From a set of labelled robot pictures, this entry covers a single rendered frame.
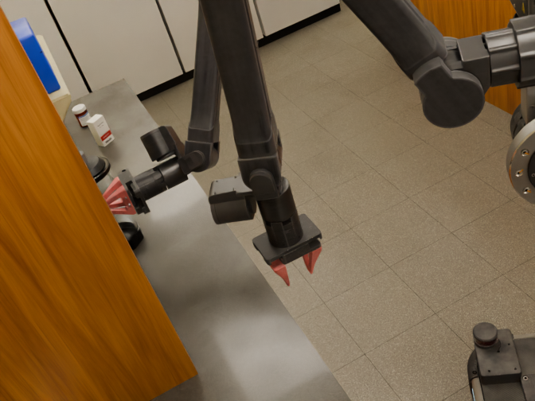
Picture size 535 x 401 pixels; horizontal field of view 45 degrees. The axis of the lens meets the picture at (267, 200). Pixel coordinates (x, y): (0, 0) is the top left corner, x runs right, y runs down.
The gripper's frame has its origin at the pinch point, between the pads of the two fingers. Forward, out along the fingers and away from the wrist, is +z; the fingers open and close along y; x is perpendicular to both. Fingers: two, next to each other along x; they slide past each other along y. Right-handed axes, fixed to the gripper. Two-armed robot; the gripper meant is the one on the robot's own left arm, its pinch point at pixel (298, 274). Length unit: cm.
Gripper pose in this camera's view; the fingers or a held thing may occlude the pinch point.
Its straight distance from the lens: 111.4
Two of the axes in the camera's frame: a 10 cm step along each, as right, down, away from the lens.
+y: -8.8, 4.3, -2.0
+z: 2.4, 7.6, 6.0
